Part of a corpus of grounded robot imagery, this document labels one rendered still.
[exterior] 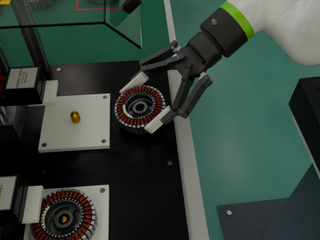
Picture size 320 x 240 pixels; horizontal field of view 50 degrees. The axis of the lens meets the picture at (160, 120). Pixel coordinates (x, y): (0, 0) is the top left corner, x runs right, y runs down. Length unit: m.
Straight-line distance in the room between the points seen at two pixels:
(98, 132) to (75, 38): 0.38
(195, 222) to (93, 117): 0.32
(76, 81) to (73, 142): 0.19
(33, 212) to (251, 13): 0.53
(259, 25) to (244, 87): 1.24
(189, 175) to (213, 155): 0.93
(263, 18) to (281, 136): 1.13
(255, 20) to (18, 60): 0.63
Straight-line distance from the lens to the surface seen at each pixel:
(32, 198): 0.61
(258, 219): 1.54
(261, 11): 0.73
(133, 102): 0.79
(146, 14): 1.12
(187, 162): 0.76
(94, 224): 0.64
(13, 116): 0.79
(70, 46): 1.03
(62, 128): 0.79
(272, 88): 2.01
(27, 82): 0.71
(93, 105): 0.82
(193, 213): 0.71
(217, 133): 1.74
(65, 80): 0.91
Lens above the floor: 1.40
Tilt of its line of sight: 52 degrees down
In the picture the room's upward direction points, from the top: straight up
